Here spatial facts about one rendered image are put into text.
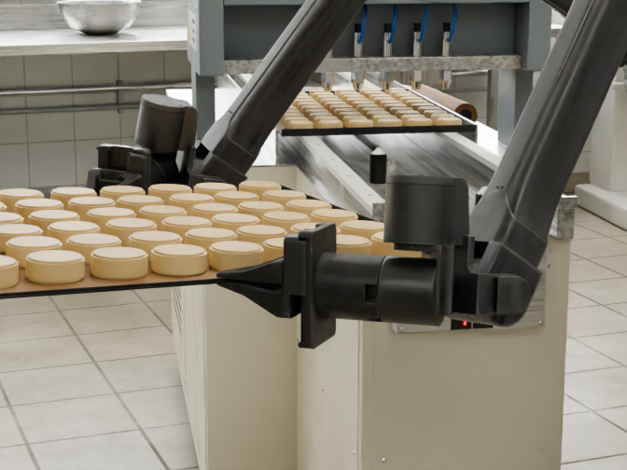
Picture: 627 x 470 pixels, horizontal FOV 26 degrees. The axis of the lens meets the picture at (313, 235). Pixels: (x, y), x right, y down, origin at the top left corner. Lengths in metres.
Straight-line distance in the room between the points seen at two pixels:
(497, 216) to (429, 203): 0.09
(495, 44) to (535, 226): 1.71
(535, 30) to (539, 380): 0.88
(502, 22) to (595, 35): 1.64
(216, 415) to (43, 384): 1.26
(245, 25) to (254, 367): 0.71
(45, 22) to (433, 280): 4.73
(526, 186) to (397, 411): 1.02
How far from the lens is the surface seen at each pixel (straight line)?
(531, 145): 1.22
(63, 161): 5.92
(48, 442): 3.63
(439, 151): 2.81
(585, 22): 1.27
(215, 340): 2.82
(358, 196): 2.14
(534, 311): 2.15
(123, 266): 1.19
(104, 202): 1.44
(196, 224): 1.34
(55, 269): 1.17
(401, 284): 1.13
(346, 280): 1.15
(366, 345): 2.13
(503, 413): 2.22
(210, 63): 2.70
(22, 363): 4.26
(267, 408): 2.88
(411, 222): 1.13
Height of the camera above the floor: 1.32
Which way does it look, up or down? 13 degrees down
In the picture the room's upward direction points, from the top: straight up
